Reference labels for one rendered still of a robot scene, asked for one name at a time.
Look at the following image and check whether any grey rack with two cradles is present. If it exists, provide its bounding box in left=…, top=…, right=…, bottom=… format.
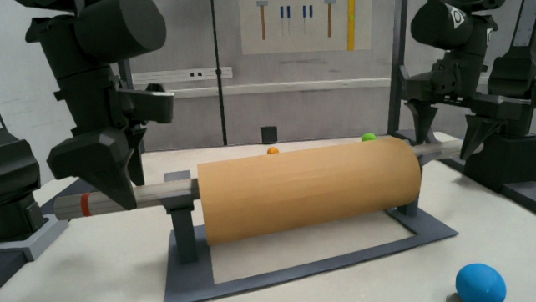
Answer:
left=159, top=191, right=459, bottom=302

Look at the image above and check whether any grey metal bar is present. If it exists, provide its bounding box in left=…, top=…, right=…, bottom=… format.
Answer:
left=53, top=138, right=464, bottom=221

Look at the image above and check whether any tan cardboard tube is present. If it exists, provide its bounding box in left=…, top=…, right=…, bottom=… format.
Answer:
left=197, top=138, right=422, bottom=246

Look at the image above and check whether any orange ball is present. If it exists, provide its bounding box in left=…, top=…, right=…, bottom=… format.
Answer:
left=267, top=147, right=279, bottom=154

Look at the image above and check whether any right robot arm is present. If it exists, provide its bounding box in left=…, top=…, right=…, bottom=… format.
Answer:
left=0, top=0, right=174, bottom=242

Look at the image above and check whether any small green ball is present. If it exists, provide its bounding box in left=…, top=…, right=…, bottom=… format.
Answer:
left=362, top=133, right=376, bottom=142

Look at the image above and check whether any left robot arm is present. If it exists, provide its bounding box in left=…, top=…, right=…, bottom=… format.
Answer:
left=405, top=0, right=536, bottom=139

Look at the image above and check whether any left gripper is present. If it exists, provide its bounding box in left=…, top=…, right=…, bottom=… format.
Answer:
left=400, top=53, right=523, bottom=160

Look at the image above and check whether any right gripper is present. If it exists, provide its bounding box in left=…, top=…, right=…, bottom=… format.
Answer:
left=46, top=67, right=149, bottom=211

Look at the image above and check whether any blue egg-shaped object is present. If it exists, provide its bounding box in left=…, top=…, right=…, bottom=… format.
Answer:
left=455, top=263, right=507, bottom=302

